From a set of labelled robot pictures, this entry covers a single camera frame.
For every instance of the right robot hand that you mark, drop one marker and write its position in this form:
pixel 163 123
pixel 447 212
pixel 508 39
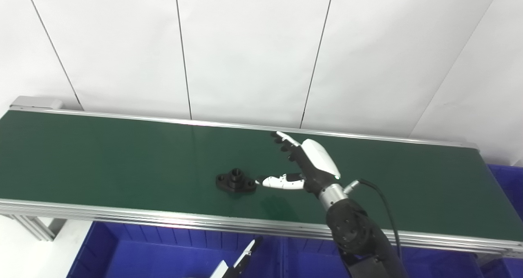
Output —
pixel 316 163

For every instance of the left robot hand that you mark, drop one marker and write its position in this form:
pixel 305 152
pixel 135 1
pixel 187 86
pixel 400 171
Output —
pixel 235 267

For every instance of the blue plastic bin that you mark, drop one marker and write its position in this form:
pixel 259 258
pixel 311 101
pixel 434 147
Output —
pixel 310 261
pixel 508 180
pixel 155 253

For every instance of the black flanged metal part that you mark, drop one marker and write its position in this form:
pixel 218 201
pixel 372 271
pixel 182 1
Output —
pixel 236 182

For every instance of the green conveyor belt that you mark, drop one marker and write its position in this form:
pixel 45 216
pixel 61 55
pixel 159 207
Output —
pixel 122 163
pixel 163 221

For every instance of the aluminium conveyor leg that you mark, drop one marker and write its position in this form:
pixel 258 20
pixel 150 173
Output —
pixel 36 227

